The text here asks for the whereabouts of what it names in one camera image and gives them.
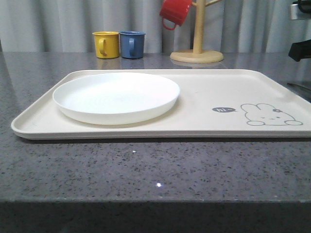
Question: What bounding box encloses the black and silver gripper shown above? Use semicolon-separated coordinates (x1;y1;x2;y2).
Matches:
288;0;311;62

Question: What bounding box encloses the silver metal fork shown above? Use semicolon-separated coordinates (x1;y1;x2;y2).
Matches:
287;83;311;92

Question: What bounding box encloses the white round plate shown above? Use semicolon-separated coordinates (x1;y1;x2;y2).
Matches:
52;72;180;125

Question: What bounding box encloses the grey curtain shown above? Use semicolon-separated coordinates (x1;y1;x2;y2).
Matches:
0;0;311;53

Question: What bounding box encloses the cream rabbit serving tray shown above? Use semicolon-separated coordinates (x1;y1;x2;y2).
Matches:
11;69;311;140

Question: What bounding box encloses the wooden mug tree stand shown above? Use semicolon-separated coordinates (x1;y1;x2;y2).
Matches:
170;0;224;63

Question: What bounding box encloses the red hanging mug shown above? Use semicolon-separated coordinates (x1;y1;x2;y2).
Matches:
159;0;192;31

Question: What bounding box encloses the blue mug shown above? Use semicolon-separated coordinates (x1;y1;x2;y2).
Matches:
119;31;145;59

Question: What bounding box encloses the yellow mug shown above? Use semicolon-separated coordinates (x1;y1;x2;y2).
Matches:
92;31;120;59

